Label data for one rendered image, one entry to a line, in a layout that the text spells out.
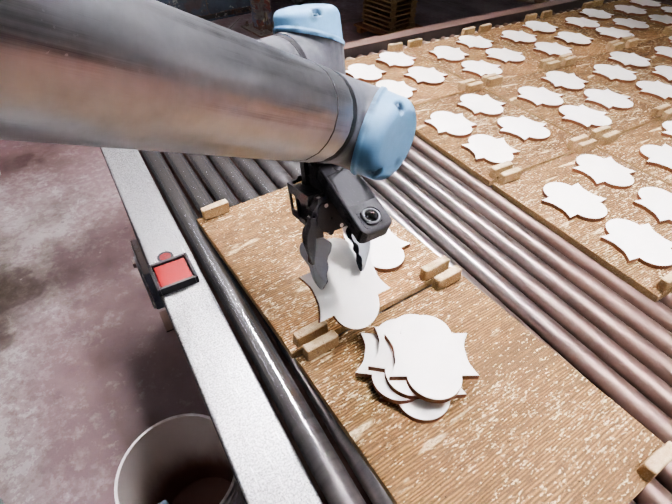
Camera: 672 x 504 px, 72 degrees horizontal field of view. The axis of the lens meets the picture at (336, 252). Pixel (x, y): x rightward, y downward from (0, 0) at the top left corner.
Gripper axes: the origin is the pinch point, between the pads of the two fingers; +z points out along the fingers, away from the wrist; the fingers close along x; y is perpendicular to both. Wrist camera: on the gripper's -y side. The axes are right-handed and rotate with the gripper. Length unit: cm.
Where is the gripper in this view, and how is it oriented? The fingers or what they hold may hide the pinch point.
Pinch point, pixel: (343, 275)
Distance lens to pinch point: 68.4
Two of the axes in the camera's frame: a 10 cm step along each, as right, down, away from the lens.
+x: -8.4, 3.6, -4.0
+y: -5.3, -4.3, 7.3
